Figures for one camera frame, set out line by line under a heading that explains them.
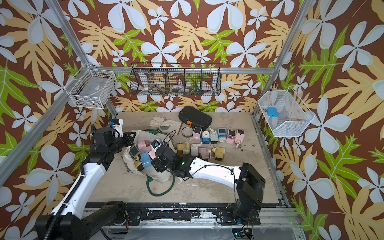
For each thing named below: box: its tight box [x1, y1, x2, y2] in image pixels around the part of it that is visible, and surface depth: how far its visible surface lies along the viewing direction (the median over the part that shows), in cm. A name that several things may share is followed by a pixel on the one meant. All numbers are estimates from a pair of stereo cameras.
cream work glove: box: [149, 116, 182, 135], surface depth 114 cm
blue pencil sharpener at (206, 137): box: [201, 130, 211, 145], surface depth 100 cm
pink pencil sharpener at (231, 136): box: [226, 129, 236, 144], surface depth 103 cm
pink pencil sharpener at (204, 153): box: [198, 147, 211, 159], surface depth 95 cm
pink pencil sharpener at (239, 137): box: [235, 129, 246, 150], surface depth 100 cm
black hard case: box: [179, 106, 212, 131], surface depth 113 cm
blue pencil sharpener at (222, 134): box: [217, 128, 228, 143], surface depth 101 cm
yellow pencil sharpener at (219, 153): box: [214, 147, 226, 161], surface depth 95 cm
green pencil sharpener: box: [208, 127, 219, 145], surface depth 101 cm
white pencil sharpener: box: [190, 142, 203, 156], surface depth 95 cm
